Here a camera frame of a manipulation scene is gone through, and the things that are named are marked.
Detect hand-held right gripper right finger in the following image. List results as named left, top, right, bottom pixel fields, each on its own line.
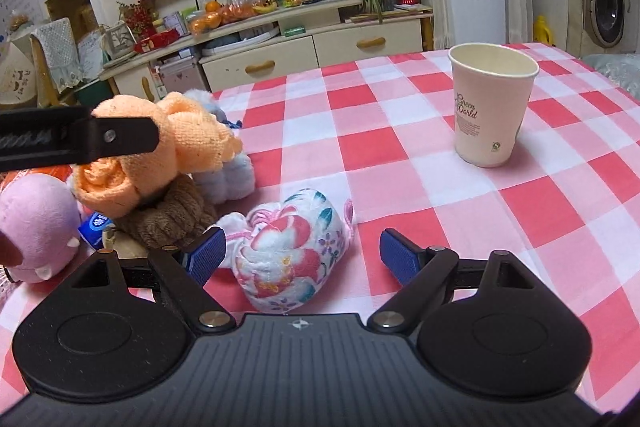
left=367, top=229, right=538, bottom=335

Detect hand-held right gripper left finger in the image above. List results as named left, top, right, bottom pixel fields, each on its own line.
left=70, top=227, right=237, bottom=335

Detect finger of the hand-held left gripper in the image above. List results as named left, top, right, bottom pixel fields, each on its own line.
left=0, top=107, right=161, bottom=172

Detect orange towel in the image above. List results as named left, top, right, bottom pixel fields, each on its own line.
left=70, top=92, right=244, bottom=225

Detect floral cloth pouch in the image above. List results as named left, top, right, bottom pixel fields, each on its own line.
left=215, top=188, right=357, bottom=314

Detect dark green bin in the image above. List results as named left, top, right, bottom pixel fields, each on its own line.
left=75, top=79, right=116, bottom=108

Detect light blue rolled towel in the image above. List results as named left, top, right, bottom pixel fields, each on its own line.
left=182, top=89, right=256, bottom=202

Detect pink storage case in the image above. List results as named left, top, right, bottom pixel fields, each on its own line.
left=157, top=57, right=206, bottom=95

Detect white paper document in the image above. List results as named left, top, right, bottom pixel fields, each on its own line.
left=77, top=32, right=108, bottom=80

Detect blue tissue packet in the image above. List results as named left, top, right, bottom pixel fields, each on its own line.
left=77, top=210, right=113, bottom=250

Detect red snack packet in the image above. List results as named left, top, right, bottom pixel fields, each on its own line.
left=135, top=29, right=181, bottom=52

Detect white lace cloth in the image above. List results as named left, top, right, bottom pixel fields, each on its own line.
left=30, top=18, right=83, bottom=92

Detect red checkered tablecloth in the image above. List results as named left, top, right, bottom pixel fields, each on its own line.
left=0, top=42, right=640, bottom=413

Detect wooden chair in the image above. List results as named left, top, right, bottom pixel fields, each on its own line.
left=27, top=19, right=86, bottom=108

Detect pink plush toy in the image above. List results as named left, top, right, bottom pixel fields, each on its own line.
left=0, top=172, right=83, bottom=285

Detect beige tote bag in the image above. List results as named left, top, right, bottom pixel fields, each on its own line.
left=0, top=42, right=38, bottom=108

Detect red berry branches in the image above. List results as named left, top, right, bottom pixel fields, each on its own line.
left=117, top=0, right=158, bottom=38

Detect white round tray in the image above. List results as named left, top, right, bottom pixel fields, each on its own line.
left=202, top=27, right=281, bottom=55

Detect bag of oranges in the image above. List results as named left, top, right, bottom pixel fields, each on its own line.
left=187, top=2, right=261, bottom=35

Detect beige paper cup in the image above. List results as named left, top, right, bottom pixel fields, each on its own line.
left=447, top=43, right=540, bottom=168

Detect cream television cabinet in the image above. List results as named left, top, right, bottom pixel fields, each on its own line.
left=97, top=0, right=435, bottom=102

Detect yellow detergent bottle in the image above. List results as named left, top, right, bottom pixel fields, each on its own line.
left=532, top=14, right=557, bottom=48

